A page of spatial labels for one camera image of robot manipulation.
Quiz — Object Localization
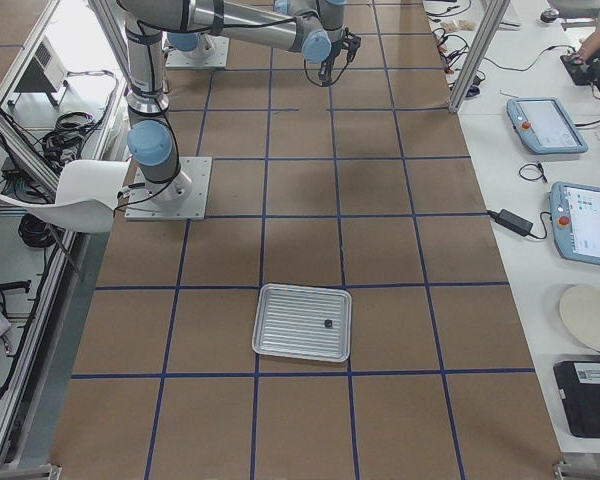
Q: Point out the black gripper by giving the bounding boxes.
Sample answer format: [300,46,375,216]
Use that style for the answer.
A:
[337,28,361,56]

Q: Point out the person forearm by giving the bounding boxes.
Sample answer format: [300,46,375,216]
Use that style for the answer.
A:
[577,28,600,61]

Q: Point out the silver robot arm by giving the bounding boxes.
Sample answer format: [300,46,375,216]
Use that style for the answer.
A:
[167,33,216,58]
[120,1,361,204]

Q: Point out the silver ribbed metal tray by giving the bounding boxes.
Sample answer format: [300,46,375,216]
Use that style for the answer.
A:
[252,283,352,363]

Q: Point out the far blue teach pendant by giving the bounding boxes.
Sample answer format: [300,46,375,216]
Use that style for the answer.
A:
[506,97,588,155]

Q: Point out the blue teach pendant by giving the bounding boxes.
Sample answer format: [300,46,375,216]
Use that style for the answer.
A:
[506,97,588,155]
[549,182,600,265]

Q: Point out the black power adapter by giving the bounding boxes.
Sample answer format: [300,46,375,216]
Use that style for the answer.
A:
[487,209,533,237]

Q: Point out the near blue teach pendant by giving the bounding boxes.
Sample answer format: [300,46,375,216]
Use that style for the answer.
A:
[549,182,600,265]

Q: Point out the white plastic chair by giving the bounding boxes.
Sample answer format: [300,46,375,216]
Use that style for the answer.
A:
[0,159,129,233]

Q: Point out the grey electronics box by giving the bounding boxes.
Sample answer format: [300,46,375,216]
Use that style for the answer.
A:
[7,36,68,107]

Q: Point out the beige round plate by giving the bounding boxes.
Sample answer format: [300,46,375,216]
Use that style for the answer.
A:
[559,285,600,352]

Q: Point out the black flat box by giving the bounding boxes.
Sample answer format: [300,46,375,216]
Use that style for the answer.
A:
[553,361,600,439]

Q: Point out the aluminium frame post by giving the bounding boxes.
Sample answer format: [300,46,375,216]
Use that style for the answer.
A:
[448,0,510,113]

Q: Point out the black cable bundle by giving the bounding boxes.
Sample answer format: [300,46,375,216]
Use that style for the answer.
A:
[39,112,99,166]

